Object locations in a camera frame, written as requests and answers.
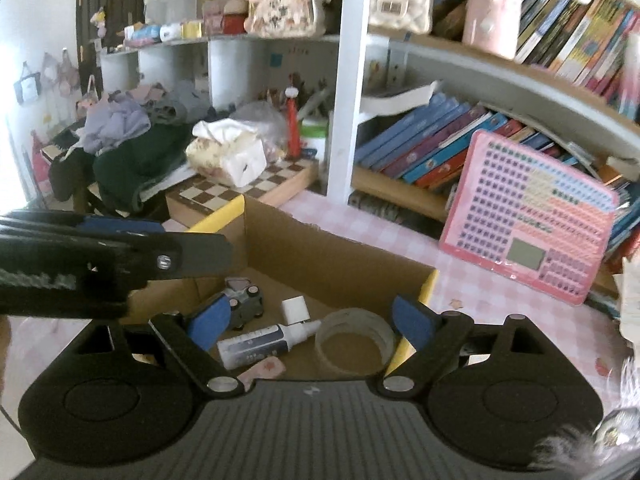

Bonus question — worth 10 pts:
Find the dark green garment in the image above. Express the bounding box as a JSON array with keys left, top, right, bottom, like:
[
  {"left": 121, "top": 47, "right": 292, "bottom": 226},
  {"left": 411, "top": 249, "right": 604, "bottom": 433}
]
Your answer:
[{"left": 92, "top": 122, "right": 199, "bottom": 214}]

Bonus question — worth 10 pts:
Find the white wooden bookshelf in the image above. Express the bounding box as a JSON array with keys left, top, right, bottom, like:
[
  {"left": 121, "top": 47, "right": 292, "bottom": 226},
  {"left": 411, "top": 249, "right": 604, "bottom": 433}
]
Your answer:
[{"left": 100, "top": 0, "right": 640, "bottom": 311}]

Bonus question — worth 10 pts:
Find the clear tape roll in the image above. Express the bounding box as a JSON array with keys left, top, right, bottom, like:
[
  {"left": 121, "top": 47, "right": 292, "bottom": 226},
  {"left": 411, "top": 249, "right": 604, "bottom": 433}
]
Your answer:
[{"left": 315, "top": 308, "right": 397, "bottom": 376}]

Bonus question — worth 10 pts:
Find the clear plastic bag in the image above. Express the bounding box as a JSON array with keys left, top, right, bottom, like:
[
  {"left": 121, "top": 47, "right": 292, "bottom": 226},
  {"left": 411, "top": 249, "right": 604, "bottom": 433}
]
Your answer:
[{"left": 230, "top": 101, "right": 291, "bottom": 161}]

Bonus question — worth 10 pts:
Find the grey toy car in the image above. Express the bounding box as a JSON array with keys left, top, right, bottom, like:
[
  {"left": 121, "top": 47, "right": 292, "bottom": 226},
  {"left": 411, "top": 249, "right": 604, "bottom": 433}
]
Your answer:
[{"left": 220, "top": 277, "right": 266, "bottom": 332}]

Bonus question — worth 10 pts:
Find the white blue small packet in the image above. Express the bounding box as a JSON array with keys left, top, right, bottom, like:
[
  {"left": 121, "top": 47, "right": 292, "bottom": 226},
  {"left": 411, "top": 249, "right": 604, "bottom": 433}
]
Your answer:
[{"left": 131, "top": 24, "right": 162, "bottom": 44}]

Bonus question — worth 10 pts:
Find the pile of mixed clothes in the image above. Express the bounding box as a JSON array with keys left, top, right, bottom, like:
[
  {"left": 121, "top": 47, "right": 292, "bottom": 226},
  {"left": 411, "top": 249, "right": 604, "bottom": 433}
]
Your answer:
[{"left": 107, "top": 82, "right": 211, "bottom": 127}]

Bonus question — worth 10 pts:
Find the lavender garment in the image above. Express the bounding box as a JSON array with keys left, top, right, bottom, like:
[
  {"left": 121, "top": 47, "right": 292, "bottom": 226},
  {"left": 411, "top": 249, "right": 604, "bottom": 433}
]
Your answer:
[{"left": 79, "top": 91, "right": 152, "bottom": 155}]

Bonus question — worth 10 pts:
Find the white paper stack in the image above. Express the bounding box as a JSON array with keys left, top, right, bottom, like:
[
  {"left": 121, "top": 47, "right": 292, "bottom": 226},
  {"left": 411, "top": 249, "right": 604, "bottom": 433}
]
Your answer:
[{"left": 617, "top": 257, "right": 640, "bottom": 344}]

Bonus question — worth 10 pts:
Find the red small box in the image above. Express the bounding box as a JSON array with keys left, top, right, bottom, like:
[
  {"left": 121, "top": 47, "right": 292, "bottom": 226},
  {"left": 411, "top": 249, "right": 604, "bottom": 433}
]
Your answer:
[{"left": 221, "top": 12, "right": 249, "bottom": 36}]

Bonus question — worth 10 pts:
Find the row of thin paperback books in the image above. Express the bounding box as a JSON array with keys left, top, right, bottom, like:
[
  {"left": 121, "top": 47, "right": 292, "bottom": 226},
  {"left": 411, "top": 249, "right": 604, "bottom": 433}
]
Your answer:
[{"left": 430, "top": 0, "right": 640, "bottom": 121}]

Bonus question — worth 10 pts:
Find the brown cardboard box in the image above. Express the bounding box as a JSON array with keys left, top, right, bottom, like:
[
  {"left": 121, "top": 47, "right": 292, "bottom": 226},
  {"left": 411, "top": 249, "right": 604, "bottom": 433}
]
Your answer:
[{"left": 120, "top": 195, "right": 440, "bottom": 382}]

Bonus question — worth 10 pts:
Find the floral tissue box cover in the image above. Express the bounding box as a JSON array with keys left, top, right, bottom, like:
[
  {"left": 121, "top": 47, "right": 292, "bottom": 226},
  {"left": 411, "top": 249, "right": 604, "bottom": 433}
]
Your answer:
[{"left": 186, "top": 120, "right": 269, "bottom": 189}]

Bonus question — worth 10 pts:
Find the bunch of pens and brushes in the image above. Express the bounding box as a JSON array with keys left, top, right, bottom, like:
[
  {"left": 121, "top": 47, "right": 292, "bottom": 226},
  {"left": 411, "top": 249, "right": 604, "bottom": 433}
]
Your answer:
[{"left": 259, "top": 74, "right": 332, "bottom": 117}]

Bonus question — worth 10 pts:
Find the small pink packet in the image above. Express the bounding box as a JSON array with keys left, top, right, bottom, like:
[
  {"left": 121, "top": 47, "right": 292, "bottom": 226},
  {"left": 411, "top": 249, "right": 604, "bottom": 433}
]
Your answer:
[{"left": 237, "top": 357, "right": 286, "bottom": 389}]

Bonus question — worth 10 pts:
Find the brown white checkered board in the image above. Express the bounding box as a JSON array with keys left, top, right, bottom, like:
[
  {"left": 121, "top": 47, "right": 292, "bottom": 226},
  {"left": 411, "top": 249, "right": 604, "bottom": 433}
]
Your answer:
[{"left": 165, "top": 157, "right": 319, "bottom": 224}]

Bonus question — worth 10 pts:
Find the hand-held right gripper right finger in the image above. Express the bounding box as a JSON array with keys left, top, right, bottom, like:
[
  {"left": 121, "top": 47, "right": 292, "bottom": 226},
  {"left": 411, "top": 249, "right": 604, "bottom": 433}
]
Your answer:
[{"left": 375, "top": 295, "right": 551, "bottom": 397}]

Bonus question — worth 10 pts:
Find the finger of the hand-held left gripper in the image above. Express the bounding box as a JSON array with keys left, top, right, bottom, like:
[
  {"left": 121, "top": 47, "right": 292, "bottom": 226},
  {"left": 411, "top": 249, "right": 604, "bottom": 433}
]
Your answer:
[
  {"left": 89, "top": 232, "right": 236, "bottom": 292},
  {"left": 0, "top": 212, "right": 167, "bottom": 236}
]

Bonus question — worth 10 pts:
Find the black garment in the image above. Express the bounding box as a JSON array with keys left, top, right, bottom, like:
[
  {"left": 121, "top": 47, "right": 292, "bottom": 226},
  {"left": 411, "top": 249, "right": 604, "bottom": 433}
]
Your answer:
[{"left": 47, "top": 147, "right": 99, "bottom": 202}]

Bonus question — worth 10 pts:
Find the black framed small picture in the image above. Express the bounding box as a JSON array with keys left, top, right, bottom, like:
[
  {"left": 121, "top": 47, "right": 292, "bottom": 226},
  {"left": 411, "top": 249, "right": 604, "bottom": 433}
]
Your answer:
[{"left": 14, "top": 72, "right": 42, "bottom": 106}]

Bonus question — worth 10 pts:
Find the white open booklet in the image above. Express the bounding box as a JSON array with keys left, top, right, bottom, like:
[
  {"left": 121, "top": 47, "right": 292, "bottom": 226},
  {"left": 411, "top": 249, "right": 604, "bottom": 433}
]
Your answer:
[{"left": 360, "top": 80, "right": 444, "bottom": 117}]

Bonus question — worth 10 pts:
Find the pink checked tablecloth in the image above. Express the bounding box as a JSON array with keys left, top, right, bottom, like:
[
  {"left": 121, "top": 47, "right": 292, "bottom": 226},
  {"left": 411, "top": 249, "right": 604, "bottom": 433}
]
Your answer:
[{"left": 0, "top": 187, "right": 640, "bottom": 461}]

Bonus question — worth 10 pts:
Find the pink notebook case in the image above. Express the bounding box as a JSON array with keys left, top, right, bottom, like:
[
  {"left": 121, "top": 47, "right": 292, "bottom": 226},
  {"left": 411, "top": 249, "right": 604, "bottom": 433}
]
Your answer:
[{"left": 462, "top": 0, "right": 525, "bottom": 60}]

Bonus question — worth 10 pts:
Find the row of colourful children's books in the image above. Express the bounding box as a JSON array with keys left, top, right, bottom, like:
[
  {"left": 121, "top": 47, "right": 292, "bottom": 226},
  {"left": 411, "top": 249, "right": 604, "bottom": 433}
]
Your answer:
[{"left": 354, "top": 92, "right": 640, "bottom": 267}]

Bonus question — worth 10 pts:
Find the grey fluffy toy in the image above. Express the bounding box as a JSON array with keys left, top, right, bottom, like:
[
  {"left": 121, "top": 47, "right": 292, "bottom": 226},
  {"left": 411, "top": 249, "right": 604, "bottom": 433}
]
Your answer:
[{"left": 530, "top": 350, "right": 640, "bottom": 472}]

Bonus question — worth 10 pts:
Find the white squeeze tube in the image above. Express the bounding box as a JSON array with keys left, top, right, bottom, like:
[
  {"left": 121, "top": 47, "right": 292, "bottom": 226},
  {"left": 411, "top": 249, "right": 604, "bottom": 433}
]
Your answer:
[{"left": 216, "top": 320, "right": 323, "bottom": 369}]

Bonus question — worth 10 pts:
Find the white green wipes box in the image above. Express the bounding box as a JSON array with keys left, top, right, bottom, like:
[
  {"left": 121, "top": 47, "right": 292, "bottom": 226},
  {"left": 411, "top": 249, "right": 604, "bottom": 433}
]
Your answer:
[{"left": 299, "top": 115, "right": 331, "bottom": 162}]

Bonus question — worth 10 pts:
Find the red toy with white knob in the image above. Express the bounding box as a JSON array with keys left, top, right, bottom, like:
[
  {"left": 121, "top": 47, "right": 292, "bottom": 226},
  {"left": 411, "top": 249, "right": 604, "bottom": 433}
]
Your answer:
[{"left": 284, "top": 87, "right": 304, "bottom": 159}]

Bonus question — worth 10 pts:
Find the pink learning tablet toy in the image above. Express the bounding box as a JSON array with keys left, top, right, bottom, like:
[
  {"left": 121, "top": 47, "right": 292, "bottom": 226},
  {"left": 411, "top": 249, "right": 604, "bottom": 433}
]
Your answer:
[{"left": 439, "top": 129, "right": 621, "bottom": 306}]

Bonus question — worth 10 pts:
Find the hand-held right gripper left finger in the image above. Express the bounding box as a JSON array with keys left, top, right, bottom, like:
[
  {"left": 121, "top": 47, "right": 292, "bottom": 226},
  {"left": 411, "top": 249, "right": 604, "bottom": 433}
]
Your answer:
[{"left": 75, "top": 295, "right": 247, "bottom": 397}]

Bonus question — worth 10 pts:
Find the white plug adapter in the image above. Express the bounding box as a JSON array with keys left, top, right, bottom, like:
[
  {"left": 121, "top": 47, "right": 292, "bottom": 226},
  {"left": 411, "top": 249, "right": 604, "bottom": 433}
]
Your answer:
[{"left": 281, "top": 297, "right": 312, "bottom": 325}]

